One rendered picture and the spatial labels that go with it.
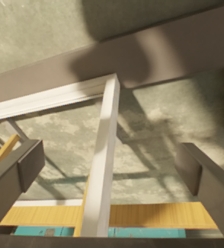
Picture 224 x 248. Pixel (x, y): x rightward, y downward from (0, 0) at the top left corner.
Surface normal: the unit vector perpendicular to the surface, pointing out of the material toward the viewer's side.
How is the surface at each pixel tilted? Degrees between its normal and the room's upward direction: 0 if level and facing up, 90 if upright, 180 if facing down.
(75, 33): 0
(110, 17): 0
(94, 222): 82
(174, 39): 0
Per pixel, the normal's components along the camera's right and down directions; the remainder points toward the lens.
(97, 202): -0.32, -0.65
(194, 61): -0.12, 0.65
